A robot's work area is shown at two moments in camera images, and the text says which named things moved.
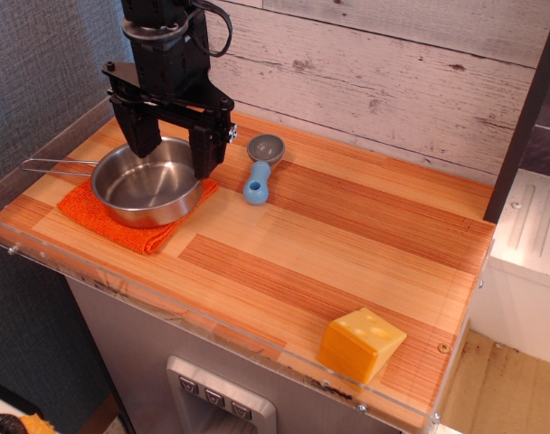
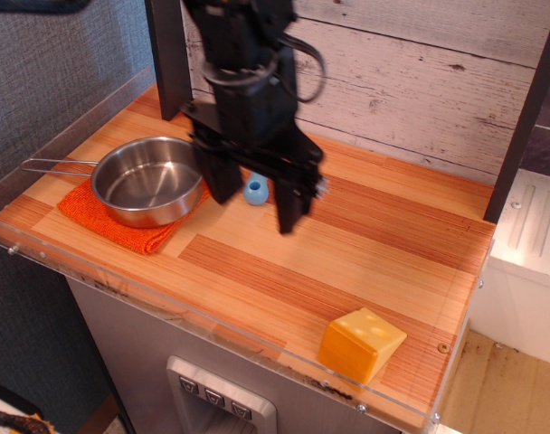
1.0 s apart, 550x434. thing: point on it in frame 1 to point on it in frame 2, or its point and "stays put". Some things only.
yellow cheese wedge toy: [357, 344] stays put
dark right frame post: [531, 114] stays put
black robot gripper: [172, 82] to [255, 125]
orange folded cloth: [83, 204] stays put
